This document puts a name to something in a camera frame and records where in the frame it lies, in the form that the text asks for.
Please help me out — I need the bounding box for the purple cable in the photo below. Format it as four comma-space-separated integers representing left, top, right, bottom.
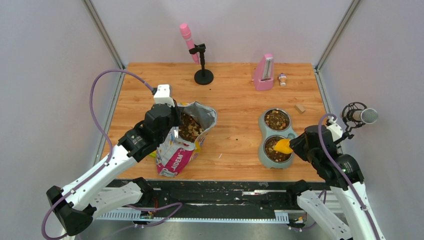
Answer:
287, 113, 382, 240
41, 68, 184, 240

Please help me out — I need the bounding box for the pink microphone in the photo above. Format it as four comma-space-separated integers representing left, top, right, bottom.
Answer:
179, 23, 200, 64

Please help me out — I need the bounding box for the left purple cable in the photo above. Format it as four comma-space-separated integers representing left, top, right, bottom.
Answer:
41, 68, 184, 240

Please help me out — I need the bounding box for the wooden block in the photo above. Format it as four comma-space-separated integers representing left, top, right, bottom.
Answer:
294, 103, 306, 114

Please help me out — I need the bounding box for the yellow triangular scraper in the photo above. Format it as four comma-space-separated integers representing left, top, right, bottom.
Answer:
149, 150, 157, 159

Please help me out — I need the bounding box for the pet food bag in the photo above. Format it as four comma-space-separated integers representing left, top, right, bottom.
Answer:
155, 101, 218, 178

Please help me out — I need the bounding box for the grey double pet bowl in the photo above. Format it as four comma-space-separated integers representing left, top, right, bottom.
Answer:
257, 108, 298, 169

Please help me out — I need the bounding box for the black microphone stand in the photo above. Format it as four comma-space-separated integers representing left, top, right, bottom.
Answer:
189, 43, 214, 85

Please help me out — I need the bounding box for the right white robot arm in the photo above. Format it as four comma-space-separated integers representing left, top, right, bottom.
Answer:
285, 123, 385, 240

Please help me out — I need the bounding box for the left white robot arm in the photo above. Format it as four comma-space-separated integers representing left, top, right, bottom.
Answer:
42, 103, 181, 240

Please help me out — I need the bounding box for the yellow plastic scoop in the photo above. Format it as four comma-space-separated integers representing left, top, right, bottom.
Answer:
273, 138, 293, 155

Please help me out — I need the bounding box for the silver condenser microphone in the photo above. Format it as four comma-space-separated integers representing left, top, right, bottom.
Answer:
340, 101, 379, 128

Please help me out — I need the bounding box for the pink metronome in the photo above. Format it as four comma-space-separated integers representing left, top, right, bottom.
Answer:
252, 53, 274, 91

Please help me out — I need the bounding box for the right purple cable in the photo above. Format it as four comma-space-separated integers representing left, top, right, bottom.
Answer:
287, 113, 382, 240

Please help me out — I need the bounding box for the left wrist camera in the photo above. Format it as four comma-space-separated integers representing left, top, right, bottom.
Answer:
153, 84, 176, 107

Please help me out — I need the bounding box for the small figurine bottle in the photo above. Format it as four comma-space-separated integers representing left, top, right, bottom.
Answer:
278, 73, 287, 87

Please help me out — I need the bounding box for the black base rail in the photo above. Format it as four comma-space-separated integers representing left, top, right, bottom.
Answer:
99, 178, 332, 223

